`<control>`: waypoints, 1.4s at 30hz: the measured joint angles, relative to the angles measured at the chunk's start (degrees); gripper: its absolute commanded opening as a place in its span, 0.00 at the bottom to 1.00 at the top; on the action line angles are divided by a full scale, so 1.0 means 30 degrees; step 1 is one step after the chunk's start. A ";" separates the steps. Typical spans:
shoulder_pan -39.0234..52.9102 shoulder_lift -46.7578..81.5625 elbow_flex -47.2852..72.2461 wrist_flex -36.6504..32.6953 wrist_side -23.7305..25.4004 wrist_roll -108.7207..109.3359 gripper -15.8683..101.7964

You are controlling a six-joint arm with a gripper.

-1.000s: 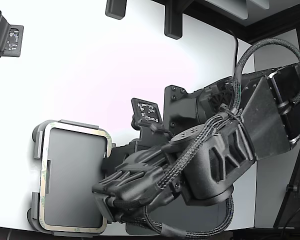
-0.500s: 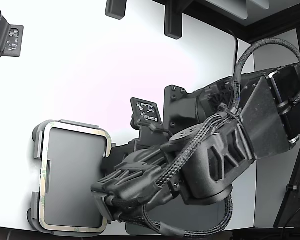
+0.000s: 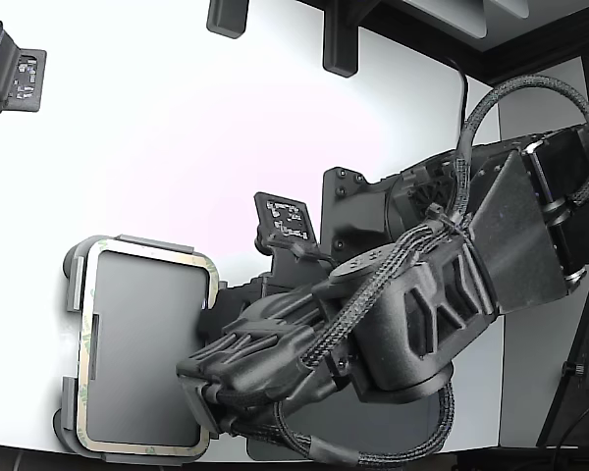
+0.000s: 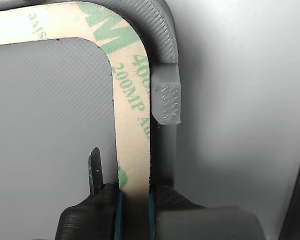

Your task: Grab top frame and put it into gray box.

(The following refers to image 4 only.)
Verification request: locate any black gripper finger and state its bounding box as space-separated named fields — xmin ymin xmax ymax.
xmin=149 ymin=184 xmax=266 ymax=240
xmin=54 ymin=146 xmax=124 ymax=240

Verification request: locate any tan adhesive-backed rectangular frame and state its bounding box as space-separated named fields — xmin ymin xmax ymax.
xmin=0 ymin=0 xmax=153 ymax=196

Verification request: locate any grey plastic tray with clips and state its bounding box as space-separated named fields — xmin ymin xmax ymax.
xmin=0 ymin=0 xmax=184 ymax=240

